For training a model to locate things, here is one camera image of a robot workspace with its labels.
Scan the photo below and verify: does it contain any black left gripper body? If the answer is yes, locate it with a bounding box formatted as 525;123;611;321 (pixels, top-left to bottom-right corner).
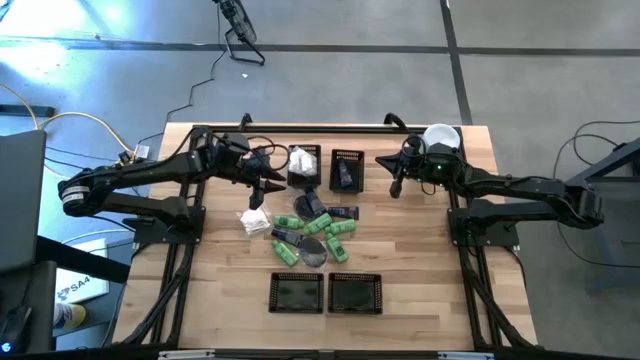
225;142;265;211

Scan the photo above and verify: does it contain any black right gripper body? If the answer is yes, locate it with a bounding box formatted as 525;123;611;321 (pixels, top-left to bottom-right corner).
391;134;454;199

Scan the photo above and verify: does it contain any green travel bottle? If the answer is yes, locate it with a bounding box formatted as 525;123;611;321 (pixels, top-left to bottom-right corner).
272;214;307;232
324;233;350;265
326;217;359;236
270;239;302;268
303;212;334;237

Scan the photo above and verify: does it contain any dark blue travel tube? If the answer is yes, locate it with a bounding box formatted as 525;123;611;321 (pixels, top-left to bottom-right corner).
303;188;328;217
270;227;304;248
338;157;355;190
327;205;360;220

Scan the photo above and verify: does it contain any black slotted plastic basket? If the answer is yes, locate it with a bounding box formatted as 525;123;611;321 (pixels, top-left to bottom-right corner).
329;148;366;194
327;272;384;316
268;271;325;315
287;144;323;190

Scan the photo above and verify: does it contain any green paper cup stack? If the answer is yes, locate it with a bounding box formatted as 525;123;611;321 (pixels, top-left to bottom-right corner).
421;122;462;152

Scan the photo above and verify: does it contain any black floor fan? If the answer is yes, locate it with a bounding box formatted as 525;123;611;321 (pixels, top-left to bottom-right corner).
212;0;267;67

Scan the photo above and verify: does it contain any black side desk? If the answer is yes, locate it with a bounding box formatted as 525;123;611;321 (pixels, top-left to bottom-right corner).
0;234;132;360

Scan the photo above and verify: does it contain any white printed box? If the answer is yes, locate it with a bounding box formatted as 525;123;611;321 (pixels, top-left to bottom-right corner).
53;237;111;305

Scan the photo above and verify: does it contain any yellow white can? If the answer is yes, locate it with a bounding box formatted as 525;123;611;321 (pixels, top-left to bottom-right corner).
52;301;88;330

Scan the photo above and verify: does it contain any blue-grey metal table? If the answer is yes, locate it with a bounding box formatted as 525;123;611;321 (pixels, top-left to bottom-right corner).
552;135;640;294

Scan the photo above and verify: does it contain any black floor bar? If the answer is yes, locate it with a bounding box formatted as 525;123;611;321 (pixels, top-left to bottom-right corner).
0;104;56;119

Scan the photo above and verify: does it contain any black computer mouse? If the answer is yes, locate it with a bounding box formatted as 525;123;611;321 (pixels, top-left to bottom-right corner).
0;304;33;355

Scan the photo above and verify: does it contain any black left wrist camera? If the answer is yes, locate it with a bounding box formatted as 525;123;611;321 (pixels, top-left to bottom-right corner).
239;147;266;174

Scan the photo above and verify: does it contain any black fan cable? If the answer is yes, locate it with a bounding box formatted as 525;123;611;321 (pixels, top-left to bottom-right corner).
134;3;229;151

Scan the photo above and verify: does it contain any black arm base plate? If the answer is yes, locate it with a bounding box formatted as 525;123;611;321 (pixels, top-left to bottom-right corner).
448;197;530;247
122;204;207;246

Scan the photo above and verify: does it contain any white bracket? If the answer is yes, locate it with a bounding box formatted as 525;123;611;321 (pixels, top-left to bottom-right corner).
157;349;216;360
437;350;495;360

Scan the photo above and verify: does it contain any black floor cable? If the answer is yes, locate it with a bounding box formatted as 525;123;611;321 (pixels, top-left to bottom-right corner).
552;118;640;269

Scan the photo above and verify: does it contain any yellow floor cable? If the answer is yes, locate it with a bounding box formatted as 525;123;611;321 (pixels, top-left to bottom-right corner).
0;81;137;184

